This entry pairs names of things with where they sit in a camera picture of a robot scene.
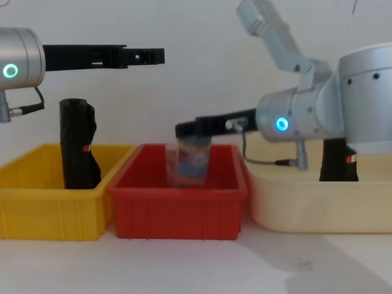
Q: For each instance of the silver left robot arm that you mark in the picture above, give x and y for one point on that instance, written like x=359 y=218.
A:
x=21 y=58

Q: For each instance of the yellow plastic bin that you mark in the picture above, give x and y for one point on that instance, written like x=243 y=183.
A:
x=46 y=211

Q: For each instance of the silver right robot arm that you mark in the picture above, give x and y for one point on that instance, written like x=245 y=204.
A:
x=343 y=101

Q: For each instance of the clear cup with colourful print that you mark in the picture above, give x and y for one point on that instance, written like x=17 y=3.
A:
x=190 y=165

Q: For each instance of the black bag roll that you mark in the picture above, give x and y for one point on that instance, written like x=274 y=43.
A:
x=78 y=144
x=337 y=165

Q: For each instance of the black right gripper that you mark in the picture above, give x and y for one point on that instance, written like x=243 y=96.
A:
x=220 y=124

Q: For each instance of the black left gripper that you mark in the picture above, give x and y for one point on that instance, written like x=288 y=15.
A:
x=73 y=57

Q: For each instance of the red plastic bin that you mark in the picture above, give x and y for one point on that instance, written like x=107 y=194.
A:
x=177 y=214

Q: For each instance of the cream plastic bin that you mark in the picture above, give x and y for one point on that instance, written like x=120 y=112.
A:
x=312 y=205

